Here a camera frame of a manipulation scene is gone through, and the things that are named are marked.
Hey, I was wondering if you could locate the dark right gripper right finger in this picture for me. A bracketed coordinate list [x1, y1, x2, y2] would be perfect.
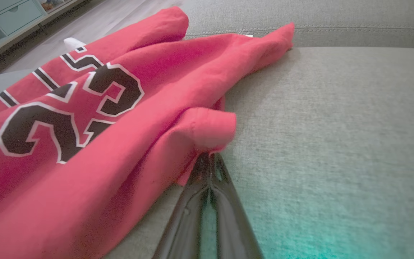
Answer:
[210, 154, 264, 259]

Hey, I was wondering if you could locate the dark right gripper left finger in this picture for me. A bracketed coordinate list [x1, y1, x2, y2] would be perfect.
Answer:
[152, 153, 211, 259]

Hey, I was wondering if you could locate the red and white jersey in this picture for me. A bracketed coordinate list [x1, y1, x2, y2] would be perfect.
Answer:
[0, 6, 296, 259]

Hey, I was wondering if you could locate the large grey sofa seat cushion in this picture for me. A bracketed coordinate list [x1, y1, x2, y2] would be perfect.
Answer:
[0, 47, 414, 259]

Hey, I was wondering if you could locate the pale teal drawer cabinet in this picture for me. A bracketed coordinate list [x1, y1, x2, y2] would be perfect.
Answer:
[0, 0, 86, 71]

